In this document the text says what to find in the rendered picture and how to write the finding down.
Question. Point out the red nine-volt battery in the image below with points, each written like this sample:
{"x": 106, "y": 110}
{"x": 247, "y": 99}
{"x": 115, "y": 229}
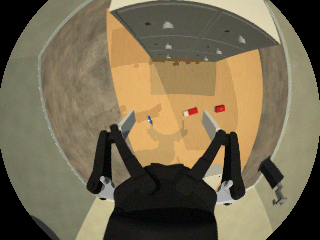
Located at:
{"x": 219, "y": 108}

